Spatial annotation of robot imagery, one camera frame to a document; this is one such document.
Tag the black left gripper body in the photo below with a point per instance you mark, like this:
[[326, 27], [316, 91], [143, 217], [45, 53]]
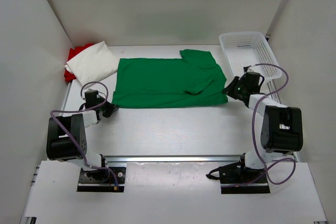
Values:
[[102, 100]]

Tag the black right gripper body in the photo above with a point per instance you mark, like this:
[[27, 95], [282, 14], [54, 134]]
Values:
[[243, 88]]

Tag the red t-shirt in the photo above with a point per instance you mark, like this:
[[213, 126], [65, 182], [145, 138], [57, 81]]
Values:
[[69, 72]]

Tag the white t-shirt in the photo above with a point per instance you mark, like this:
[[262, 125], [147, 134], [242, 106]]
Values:
[[95, 63]]

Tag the green t-shirt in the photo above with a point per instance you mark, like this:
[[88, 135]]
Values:
[[192, 80]]

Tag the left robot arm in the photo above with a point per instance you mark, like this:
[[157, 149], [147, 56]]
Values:
[[66, 135]]

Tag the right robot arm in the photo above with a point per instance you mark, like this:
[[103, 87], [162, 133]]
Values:
[[277, 128]]

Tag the white plastic basket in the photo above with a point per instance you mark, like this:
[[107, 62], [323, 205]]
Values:
[[247, 48]]

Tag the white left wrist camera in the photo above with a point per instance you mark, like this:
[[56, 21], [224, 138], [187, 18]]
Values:
[[89, 93]]

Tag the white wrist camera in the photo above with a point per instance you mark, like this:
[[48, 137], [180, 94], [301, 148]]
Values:
[[89, 93], [248, 69]]

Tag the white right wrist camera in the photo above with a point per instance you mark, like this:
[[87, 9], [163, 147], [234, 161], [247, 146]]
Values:
[[248, 69]]

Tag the aluminium table edge rail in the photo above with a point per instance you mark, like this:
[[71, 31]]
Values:
[[173, 159]]

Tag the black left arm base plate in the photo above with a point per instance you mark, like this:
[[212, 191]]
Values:
[[102, 181]]

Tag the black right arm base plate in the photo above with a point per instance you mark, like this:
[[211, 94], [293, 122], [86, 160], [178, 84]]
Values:
[[236, 178]]

